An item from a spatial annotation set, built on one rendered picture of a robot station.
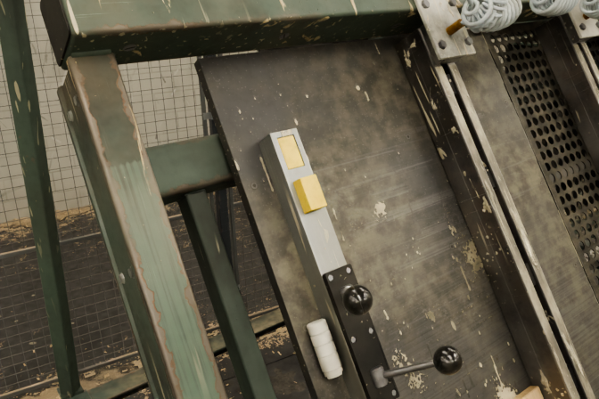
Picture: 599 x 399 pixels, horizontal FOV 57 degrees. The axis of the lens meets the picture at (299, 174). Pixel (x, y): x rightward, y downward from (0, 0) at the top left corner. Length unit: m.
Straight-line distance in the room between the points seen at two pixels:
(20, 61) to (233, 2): 0.59
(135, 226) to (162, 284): 0.08
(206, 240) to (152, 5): 0.34
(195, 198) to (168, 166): 0.06
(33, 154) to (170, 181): 0.58
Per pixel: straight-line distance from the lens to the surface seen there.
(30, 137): 1.34
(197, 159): 0.85
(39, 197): 1.40
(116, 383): 1.88
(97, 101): 0.74
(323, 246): 0.81
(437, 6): 1.07
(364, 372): 0.82
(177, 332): 0.70
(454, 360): 0.78
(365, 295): 0.69
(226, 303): 0.83
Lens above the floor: 1.91
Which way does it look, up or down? 19 degrees down
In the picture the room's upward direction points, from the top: 2 degrees counter-clockwise
